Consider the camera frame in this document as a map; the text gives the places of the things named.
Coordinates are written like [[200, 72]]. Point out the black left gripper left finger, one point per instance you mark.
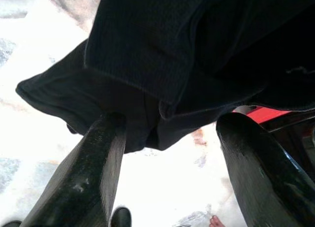
[[78, 182]]

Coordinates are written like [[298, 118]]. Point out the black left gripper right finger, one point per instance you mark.
[[270, 182]]

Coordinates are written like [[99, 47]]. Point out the black garment white print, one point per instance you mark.
[[147, 52]]

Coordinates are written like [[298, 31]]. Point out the person's bare foot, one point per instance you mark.
[[216, 222]]

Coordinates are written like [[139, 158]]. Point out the red plastic stool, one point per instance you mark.
[[265, 115]]

